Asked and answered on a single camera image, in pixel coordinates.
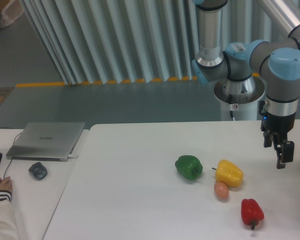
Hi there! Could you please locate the brown egg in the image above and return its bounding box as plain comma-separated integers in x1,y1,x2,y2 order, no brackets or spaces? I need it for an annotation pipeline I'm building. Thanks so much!
214,181,229,200

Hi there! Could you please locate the yellow bell pepper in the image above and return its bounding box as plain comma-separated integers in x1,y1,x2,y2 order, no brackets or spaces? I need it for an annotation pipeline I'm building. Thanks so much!
212,159,244,188

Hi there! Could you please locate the green bell pepper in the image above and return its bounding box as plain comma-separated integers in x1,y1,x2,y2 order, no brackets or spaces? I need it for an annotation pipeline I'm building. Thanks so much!
174,155,203,181

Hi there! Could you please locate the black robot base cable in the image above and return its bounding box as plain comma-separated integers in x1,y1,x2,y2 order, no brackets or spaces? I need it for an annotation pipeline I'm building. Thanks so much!
228,93,236,122

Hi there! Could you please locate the silver closed laptop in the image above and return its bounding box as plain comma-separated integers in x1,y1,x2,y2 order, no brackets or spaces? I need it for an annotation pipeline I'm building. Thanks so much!
6,122,85,161

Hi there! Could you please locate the black mouse cable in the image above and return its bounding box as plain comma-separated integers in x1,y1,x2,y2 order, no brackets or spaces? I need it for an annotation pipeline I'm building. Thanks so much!
0,127,28,180

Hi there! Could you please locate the person's hand on mouse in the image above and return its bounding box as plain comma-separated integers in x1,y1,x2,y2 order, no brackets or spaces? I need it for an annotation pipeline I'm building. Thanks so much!
0,176,13,194

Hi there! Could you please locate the red bell pepper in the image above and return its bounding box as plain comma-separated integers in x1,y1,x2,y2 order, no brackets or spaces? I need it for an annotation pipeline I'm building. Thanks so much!
241,198,265,230

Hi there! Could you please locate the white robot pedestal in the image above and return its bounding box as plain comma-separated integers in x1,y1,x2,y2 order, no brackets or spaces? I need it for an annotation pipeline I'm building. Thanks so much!
214,76,265,121

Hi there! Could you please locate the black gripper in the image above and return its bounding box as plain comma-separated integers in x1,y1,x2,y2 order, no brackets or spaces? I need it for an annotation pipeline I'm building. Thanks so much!
258,99,296,169

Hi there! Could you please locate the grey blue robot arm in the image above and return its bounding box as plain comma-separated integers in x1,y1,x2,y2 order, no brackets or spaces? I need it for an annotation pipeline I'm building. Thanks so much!
192,0,300,169

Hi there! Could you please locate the white striped sleeve forearm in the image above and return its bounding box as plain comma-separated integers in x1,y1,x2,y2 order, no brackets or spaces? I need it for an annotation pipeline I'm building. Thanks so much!
0,190,20,240

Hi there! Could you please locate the white folding partition screen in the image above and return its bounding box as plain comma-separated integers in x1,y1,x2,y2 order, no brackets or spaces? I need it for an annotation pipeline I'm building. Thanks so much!
18,0,300,86

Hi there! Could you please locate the white laptop charging cable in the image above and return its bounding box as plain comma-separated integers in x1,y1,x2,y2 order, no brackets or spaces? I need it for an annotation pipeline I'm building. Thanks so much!
69,143,80,159

